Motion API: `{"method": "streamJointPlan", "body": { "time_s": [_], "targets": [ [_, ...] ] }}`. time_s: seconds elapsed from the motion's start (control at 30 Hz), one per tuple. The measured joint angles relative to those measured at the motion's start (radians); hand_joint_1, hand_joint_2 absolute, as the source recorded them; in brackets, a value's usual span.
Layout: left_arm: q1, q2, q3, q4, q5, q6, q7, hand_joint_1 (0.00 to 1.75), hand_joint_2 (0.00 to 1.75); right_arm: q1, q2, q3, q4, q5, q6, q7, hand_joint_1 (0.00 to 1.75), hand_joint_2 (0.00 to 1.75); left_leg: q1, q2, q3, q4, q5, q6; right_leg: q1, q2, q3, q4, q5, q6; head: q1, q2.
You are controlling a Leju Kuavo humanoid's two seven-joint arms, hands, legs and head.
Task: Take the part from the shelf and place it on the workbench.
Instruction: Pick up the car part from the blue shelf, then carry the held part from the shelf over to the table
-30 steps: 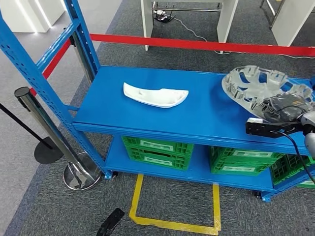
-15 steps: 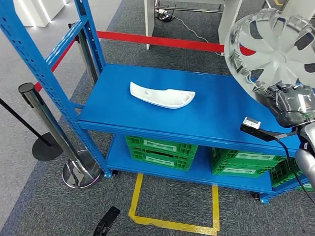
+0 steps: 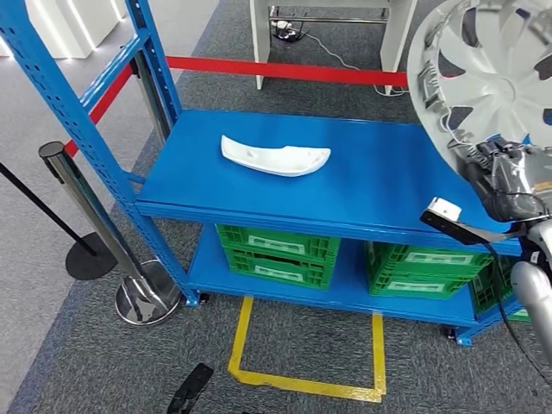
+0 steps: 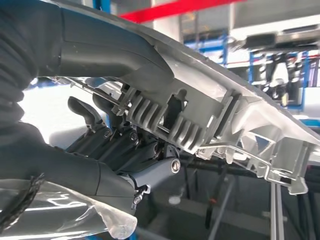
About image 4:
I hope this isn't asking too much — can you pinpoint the clear plastic film wrap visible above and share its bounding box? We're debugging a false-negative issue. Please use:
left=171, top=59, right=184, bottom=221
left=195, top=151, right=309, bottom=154
left=0, top=178, right=138, bottom=240

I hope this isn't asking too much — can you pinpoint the black braided cable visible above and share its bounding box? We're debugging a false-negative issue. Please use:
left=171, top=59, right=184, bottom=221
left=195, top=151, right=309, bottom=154
left=0, top=173, right=46, bottom=233

